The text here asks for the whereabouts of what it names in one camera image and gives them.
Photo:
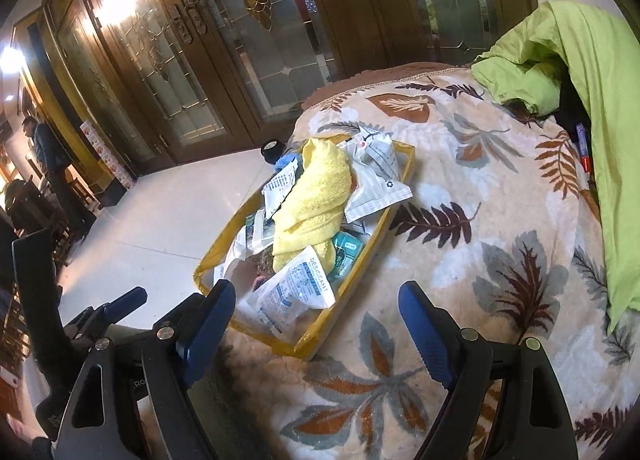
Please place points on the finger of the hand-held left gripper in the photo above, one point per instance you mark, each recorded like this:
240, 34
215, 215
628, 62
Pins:
127, 300

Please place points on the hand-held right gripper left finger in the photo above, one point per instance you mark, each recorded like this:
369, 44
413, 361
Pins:
207, 335

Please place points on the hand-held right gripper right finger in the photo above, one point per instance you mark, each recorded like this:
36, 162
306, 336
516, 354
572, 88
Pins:
425, 335

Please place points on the white tray with yellow rim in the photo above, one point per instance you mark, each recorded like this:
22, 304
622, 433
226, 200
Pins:
285, 340

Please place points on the pink and brown plush item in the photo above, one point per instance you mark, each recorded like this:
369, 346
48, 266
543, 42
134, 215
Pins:
260, 265

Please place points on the white packet with blue print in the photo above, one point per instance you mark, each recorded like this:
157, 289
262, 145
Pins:
295, 290

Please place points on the clear plastic packet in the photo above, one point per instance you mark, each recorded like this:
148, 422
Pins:
255, 232

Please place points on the teal packet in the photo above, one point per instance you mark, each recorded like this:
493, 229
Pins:
347, 250

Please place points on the large white packet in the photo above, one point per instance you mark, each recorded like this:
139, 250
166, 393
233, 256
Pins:
375, 190

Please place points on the yellow towel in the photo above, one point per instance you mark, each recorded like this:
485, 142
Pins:
320, 179

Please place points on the blue cloth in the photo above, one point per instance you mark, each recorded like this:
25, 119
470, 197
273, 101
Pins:
287, 163

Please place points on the leaf-print blanket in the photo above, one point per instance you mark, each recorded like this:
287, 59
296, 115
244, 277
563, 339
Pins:
475, 265

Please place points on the wooden chair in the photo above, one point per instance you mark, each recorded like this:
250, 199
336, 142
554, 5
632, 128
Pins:
80, 190

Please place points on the stack of white orange boxes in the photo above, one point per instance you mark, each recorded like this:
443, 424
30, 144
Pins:
107, 154

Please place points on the black round object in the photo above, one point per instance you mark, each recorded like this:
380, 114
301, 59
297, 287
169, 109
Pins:
272, 149

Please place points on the wooden glass double door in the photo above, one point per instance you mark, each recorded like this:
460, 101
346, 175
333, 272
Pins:
150, 64

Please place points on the black item under cloth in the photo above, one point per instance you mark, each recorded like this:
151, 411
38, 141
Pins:
567, 104

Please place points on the frosted glass door panel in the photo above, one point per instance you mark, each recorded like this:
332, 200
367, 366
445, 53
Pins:
260, 14

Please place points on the green cloth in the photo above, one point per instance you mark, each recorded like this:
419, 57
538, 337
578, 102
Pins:
590, 64

